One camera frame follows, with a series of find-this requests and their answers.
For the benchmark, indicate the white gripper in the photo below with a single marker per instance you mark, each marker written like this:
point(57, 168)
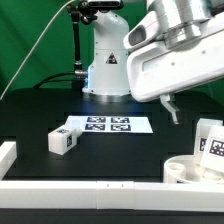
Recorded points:
point(154, 71)

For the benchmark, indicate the white round stool seat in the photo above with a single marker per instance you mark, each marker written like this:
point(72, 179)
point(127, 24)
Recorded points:
point(182, 169)

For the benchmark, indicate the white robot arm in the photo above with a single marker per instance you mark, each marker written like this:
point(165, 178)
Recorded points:
point(179, 44)

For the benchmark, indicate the paper sheet with tags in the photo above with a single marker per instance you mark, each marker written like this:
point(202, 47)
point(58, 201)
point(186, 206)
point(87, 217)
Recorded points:
point(110, 124)

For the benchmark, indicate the white left barrier block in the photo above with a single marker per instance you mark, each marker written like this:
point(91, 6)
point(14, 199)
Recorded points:
point(8, 155)

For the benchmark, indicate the black camera on mount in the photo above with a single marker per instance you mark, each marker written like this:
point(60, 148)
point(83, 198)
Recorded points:
point(101, 4)

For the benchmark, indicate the white front barrier rail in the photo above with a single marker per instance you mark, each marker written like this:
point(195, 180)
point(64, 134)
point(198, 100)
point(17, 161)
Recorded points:
point(111, 195)

